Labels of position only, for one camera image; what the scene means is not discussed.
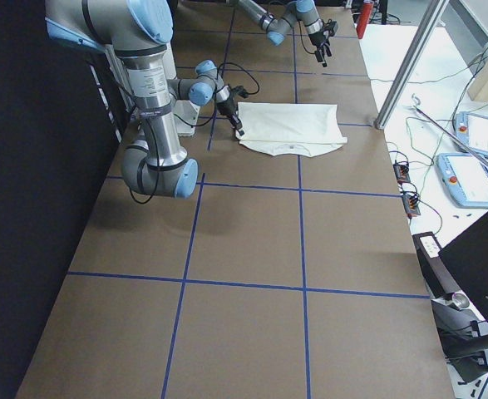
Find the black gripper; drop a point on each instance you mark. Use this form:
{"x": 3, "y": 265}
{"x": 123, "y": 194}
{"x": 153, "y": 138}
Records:
{"x": 229, "y": 109}
{"x": 318, "y": 41}

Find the cream long-sleeve cat shirt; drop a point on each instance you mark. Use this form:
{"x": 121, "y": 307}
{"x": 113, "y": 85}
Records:
{"x": 290, "y": 129}

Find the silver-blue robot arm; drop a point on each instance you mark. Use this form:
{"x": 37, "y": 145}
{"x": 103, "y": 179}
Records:
{"x": 139, "y": 31}
{"x": 304, "y": 11}

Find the red cylinder tube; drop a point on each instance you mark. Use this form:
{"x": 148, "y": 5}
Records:
{"x": 364, "y": 17}

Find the upper orange-black connector block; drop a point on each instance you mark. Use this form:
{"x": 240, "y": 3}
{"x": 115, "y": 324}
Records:
{"x": 401, "y": 171}

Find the orange-black connector block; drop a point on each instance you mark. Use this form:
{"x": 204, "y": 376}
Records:
{"x": 411, "y": 202}
{"x": 401, "y": 171}

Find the lower orange-black connector block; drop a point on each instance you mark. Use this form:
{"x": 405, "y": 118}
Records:
{"x": 411, "y": 202}

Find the far blue teach pendant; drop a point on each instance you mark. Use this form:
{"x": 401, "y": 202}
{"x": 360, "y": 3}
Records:
{"x": 472, "y": 130}

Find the blue teach pendant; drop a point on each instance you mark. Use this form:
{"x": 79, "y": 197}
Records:
{"x": 464, "y": 178}
{"x": 472, "y": 130}

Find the near blue teach pendant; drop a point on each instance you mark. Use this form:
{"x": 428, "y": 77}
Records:
{"x": 464, "y": 178}

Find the metal reacher grabber tool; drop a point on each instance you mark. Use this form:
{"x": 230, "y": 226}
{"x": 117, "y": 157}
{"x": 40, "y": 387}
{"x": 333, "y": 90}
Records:
{"x": 416, "y": 106}

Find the black box with label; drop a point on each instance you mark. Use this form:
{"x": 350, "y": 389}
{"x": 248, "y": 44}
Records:
{"x": 438, "y": 278}

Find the black monitor on stand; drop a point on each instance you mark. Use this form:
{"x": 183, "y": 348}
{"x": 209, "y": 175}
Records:
{"x": 464, "y": 338}

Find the silver metal cup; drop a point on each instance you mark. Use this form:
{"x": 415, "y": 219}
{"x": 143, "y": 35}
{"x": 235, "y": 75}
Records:
{"x": 460, "y": 301}

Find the aluminium frame post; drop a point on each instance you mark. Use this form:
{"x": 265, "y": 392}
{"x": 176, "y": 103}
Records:
{"x": 423, "y": 34}

